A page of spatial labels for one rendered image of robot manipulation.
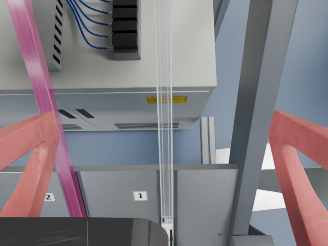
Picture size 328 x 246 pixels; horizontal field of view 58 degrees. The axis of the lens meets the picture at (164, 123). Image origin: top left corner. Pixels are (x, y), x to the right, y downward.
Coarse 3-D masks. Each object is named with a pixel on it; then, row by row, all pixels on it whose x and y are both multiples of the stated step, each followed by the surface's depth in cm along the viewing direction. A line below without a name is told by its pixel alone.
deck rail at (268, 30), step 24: (264, 0) 24; (288, 0) 22; (264, 24) 24; (288, 24) 23; (264, 48) 24; (264, 72) 25; (240, 96) 32; (264, 96) 26; (240, 120) 32; (264, 120) 28; (240, 144) 32; (264, 144) 29; (240, 168) 32; (240, 192) 33; (240, 216) 35
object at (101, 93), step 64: (0, 0) 62; (64, 0) 62; (192, 0) 62; (0, 64) 60; (64, 64) 60; (128, 64) 59; (192, 64) 59; (0, 128) 104; (64, 128) 105; (128, 128) 108; (192, 128) 111
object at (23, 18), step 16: (16, 0) 22; (16, 16) 23; (32, 16) 23; (16, 32) 23; (32, 32) 23; (32, 48) 24; (32, 64) 25; (32, 80) 26; (48, 80) 26; (48, 96) 26; (64, 144) 30; (64, 160) 31; (64, 176) 32; (64, 192) 33; (80, 208) 35
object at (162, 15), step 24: (168, 0) 22; (168, 24) 23; (168, 48) 24; (168, 72) 25; (168, 96) 26; (168, 120) 28; (168, 144) 29; (168, 168) 31; (168, 192) 33; (168, 216) 35
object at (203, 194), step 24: (96, 168) 33; (120, 168) 33; (144, 168) 33; (192, 168) 33; (216, 168) 33; (0, 192) 35; (48, 192) 35; (96, 192) 35; (120, 192) 35; (144, 192) 35; (192, 192) 35; (216, 192) 35; (48, 216) 37; (96, 216) 37; (120, 216) 37; (144, 216) 37; (192, 216) 37; (216, 216) 37; (192, 240) 40; (216, 240) 40
